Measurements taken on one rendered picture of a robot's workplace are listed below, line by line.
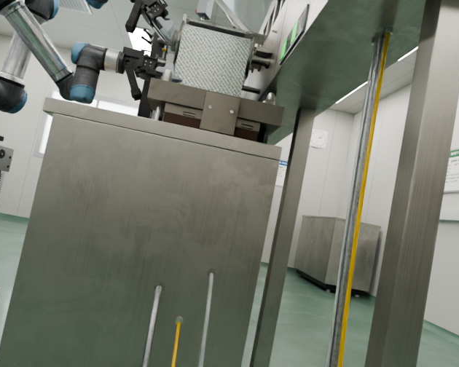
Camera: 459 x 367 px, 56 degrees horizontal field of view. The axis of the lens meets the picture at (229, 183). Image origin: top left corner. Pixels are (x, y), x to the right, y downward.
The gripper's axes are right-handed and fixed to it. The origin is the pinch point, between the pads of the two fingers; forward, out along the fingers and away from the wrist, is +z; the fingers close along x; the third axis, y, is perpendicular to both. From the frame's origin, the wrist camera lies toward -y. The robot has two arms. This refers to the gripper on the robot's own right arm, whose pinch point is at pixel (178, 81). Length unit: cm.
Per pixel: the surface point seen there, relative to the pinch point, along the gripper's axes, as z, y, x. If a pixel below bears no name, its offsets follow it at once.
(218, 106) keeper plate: 14.3, -10.7, -21.9
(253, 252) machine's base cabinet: 31, -50, -26
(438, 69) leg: 48, -10, -77
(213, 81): 11.5, 2.6, -0.2
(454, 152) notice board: 262, 64, 254
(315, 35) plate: 33, 5, -47
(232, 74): 17.3, 6.5, -0.2
